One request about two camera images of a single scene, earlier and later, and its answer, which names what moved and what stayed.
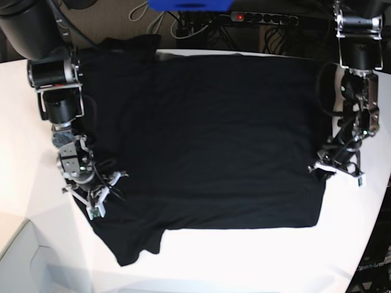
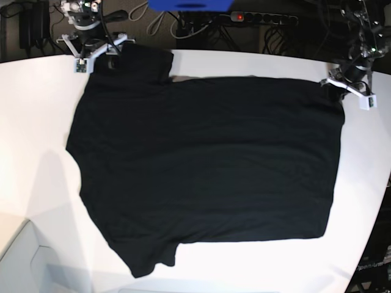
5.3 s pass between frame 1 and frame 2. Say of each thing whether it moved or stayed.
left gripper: moved
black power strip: stayed
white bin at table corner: stayed
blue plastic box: stayed
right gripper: moved
